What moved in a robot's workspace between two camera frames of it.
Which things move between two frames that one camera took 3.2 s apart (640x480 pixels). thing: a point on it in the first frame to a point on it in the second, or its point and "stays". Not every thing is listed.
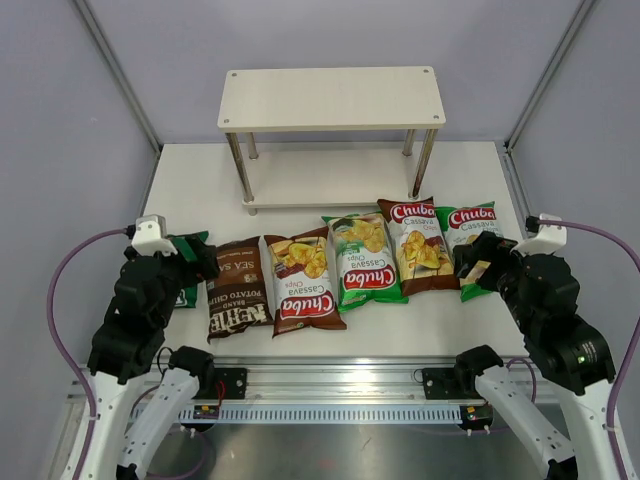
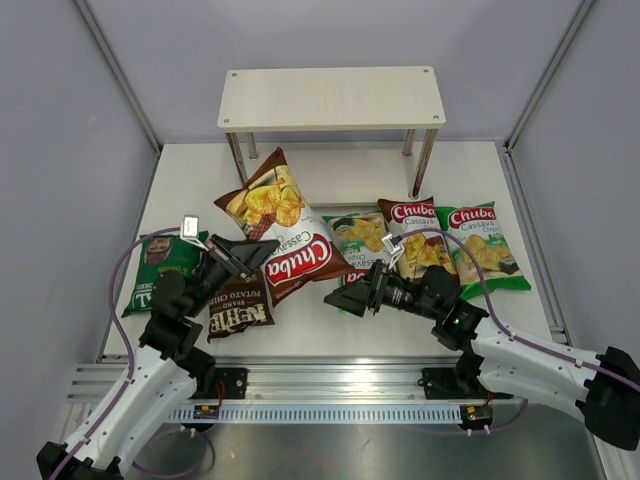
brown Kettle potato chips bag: x=239 y=299 stays
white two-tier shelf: x=331 y=137 stays
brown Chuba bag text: x=422 y=257 stays
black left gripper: x=200 y=269 to x=251 y=254
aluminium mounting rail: x=327 y=381 stays
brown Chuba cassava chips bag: x=306 y=294 to x=271 y=205
